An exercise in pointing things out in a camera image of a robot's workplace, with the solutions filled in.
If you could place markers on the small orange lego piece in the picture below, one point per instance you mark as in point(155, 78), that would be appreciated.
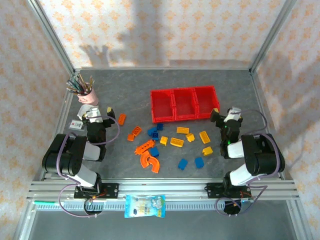
point(130, 137)

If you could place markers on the small yellow lego brick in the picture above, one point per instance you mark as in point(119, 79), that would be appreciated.
point(207, 151)
point(163, 140)
point(190, 137)

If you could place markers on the blue lego brick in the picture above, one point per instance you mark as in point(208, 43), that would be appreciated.
point(160, 126)
point(154, 151)
point(155, 136)
point(199, 162)
point(151, 131)
point(182, 164)

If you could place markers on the long orange lego brick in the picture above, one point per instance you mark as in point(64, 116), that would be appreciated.
point(144, 147)

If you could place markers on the curved orange lego piece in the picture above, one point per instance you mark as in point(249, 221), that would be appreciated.
point(155, 165)
point(143, 161)

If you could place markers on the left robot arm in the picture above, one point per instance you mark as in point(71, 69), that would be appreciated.
point(72, 160)

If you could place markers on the small card package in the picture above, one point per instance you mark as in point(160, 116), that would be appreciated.
point(76, 124)

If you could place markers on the pink pencil cup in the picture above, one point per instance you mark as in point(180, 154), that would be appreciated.
point(90, 98)

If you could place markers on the white square container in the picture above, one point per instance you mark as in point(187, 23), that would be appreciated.
point(81, 112)

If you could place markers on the coloured pencil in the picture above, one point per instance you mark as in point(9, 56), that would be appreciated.
point(82, 81)
point(73, 86)
point(72, 90)
point(90, 83)

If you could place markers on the green stick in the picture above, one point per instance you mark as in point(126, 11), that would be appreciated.
point(45, 202)

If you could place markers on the blue snack bag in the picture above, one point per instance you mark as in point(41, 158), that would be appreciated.
point(145, 206)

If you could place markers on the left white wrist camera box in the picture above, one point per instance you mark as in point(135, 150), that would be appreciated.
point(96, 119)

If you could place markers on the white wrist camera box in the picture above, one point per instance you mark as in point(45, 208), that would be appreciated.
point(235, 111)
point(96, 119)

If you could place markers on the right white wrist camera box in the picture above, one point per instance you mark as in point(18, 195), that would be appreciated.
point(235, 111)

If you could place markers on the aluminium table edge rail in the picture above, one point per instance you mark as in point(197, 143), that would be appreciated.
point(162, 68)
point(66, 102)
point(260, 100)

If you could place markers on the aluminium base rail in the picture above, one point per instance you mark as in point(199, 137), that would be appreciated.
point(162, 190)

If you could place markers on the aluminium frame upright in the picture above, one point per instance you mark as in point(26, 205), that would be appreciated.
point(52, 35)
point(272, 35)

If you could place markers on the aluminium frame leg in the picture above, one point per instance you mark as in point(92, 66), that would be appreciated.
point(22, 232)
point(300, 221)

